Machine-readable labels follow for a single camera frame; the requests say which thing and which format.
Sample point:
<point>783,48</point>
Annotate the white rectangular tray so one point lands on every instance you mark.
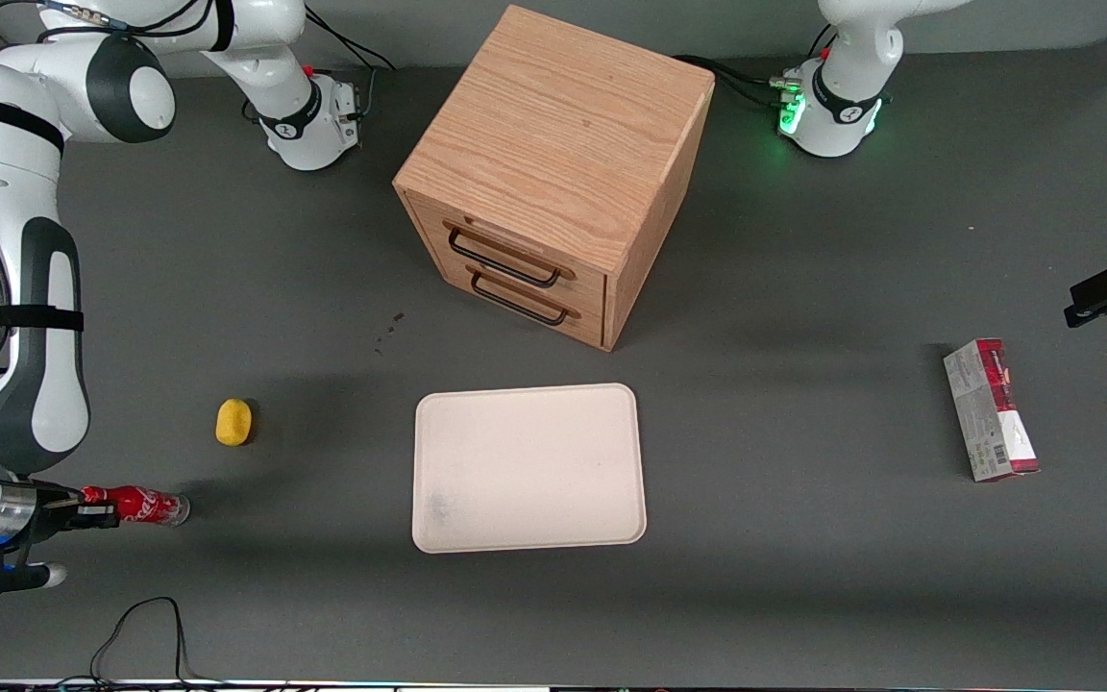
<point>529,466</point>

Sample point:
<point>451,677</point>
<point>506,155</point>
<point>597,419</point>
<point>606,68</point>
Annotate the wooden drawer front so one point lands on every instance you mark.
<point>553,322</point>
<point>525,245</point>

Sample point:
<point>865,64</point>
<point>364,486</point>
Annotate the red and grey carton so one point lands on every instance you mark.
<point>991,413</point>

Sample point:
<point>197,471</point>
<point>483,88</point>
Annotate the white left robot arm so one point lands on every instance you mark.
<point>842,106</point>

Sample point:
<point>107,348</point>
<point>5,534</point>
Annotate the yellow sponge toy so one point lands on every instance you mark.
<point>233,423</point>

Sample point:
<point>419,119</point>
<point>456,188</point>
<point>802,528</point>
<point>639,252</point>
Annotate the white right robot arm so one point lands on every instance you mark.
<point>39,384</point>

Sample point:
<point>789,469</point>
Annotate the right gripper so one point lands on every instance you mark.
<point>54,511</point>

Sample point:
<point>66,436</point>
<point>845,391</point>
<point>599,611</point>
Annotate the red coke bottle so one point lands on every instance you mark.
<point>145,506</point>

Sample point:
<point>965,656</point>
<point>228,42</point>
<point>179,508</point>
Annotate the wooden drawer cabinet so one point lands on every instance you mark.
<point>553,125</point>

